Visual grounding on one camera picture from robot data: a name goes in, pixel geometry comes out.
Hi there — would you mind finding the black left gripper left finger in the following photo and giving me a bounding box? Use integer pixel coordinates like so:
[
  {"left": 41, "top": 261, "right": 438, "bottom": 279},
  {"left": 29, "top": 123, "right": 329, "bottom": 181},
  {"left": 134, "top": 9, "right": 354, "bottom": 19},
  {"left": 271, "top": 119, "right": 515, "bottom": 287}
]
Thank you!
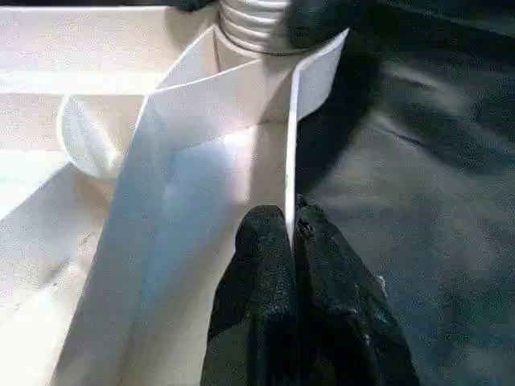
[{"left": 200, "top": 203, "right": 299, "bottom": 386}]

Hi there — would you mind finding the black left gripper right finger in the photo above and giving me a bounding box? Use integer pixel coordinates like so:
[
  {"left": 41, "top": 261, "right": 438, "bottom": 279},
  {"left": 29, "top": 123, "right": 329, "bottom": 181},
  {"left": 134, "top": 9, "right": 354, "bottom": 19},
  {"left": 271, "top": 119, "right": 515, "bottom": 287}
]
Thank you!
[{"left": 295, "top": 194, "right": 418, "bottom": 386}]

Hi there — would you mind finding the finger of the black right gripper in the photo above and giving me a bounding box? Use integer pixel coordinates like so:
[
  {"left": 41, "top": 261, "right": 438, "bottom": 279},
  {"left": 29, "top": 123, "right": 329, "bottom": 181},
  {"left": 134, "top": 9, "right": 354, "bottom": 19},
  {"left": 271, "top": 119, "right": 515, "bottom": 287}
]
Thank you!
[
  {"left": 280, "top": 0, "right": 353, "bottom": 55},
  {"left": 175, "top": 0, "right": 221, "bottom": 12}
]

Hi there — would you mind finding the white plastic table leg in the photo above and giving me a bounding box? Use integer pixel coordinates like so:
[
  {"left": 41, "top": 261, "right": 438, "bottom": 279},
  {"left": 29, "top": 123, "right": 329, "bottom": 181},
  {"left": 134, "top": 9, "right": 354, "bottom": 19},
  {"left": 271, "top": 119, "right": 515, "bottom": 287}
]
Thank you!
[{"left": 216, "top": 0, "right": 291, "bottom": 54}]

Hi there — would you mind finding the white plastic table top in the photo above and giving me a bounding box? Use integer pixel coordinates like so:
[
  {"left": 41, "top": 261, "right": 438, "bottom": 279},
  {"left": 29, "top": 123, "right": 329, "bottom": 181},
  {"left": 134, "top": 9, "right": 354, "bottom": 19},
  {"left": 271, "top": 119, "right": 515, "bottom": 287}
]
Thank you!
[{"left": 0, "top": 3, "right": 352, "bottom": 386}]

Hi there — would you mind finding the black mat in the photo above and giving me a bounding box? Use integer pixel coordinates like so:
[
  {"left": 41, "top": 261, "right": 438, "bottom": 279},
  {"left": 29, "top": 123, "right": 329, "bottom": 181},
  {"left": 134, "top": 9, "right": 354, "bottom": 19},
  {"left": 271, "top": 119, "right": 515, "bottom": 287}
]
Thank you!
[{"left": 287, "top": 0, "right": 515, "bottom": 386}]

